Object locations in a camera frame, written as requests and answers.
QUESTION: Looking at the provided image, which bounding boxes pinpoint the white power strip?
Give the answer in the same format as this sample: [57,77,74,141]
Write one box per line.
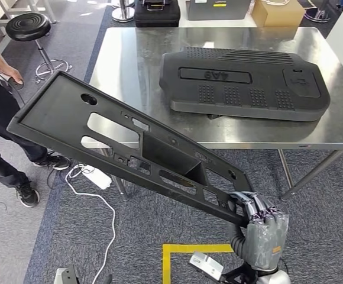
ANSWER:
[82,164,113,192]

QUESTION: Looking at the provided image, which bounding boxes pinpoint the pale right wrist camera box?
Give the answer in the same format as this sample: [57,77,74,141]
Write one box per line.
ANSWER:
[188,251,224,283]

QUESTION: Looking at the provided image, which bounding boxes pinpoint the black round stool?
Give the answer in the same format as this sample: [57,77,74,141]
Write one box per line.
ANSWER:
[5,12,73,84]

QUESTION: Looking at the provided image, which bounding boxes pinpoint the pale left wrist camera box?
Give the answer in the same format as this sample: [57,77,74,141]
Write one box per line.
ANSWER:
[53,267,72,284]

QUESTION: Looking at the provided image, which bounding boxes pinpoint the coiled white cable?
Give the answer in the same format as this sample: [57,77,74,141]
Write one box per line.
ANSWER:
[261,0,291,7]

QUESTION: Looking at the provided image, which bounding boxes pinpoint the person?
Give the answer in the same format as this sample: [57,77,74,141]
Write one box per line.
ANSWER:
[0,33,72,209]

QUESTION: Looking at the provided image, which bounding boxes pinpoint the grey laptop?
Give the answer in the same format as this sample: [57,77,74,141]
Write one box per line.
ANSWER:
[186,0,252,21]

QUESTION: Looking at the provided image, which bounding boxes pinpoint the dark stanchion base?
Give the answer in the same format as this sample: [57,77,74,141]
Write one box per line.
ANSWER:
[304,0,332,24]

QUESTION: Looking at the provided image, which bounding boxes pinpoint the steel workbench table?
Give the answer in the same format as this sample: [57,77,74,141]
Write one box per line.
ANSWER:
[80,26,343,203]

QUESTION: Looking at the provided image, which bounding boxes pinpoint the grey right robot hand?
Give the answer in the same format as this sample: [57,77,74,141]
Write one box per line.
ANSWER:
[228,191,290,273]

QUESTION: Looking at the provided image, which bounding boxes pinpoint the yellow floor tape strip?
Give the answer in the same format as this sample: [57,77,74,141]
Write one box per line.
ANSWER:
[162,243,235,254]
[162,243,173,284]

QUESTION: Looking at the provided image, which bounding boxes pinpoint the white frame desk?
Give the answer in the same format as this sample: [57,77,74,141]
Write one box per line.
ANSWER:
[0,0,57,54]

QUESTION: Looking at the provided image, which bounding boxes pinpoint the person's left hand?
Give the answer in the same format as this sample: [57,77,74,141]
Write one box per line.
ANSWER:
[0,63,25,86]

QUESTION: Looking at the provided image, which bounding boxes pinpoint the black right wrist cables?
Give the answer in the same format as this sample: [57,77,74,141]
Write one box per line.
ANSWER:
[218,262,261,284]

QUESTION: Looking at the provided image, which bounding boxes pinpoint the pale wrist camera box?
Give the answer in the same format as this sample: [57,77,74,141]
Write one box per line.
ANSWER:
[53,267,72,284]
[188,251,224,283]

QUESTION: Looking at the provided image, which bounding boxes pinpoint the black handheld controller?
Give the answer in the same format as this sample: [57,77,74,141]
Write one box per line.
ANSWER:
[0,74,25,92]

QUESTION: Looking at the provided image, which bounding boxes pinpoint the chrome stanchion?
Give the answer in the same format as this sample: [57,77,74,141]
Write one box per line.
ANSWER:
[111,0,136,24]

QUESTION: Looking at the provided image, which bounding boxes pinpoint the black plastic panel part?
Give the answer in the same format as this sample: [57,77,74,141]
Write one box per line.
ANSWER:
[6,70,254,229]

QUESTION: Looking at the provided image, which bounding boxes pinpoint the black engine cover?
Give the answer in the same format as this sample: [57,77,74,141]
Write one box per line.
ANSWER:
[159,46,332,122]

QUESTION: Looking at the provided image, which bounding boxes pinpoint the black controller cable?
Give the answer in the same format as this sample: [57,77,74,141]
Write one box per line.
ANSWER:
[10,88,72,191]

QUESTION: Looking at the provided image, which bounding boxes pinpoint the black carrying case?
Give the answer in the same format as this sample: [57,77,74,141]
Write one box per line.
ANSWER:
[134,0,181,28]

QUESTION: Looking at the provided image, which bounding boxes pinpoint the white power cable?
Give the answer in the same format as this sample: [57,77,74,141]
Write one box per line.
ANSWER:
[64,163,116,284]

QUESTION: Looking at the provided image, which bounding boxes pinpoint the cardboard box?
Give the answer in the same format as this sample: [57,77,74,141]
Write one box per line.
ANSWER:
[251,0,306,28]

